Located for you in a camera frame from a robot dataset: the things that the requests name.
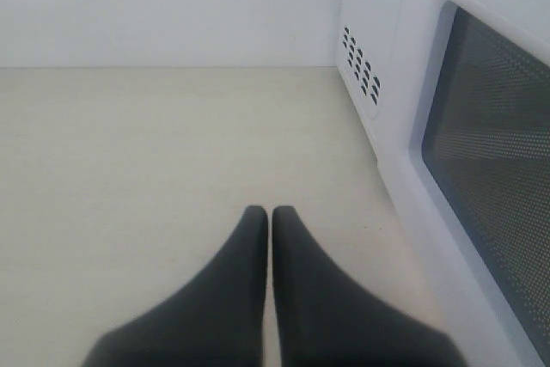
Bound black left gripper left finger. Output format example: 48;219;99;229
83;205;268;366

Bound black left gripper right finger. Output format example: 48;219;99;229
272;205;466;366

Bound white microwave door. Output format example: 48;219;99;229
378;0;549;366

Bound white microwave oven body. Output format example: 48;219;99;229
333;0;550;170

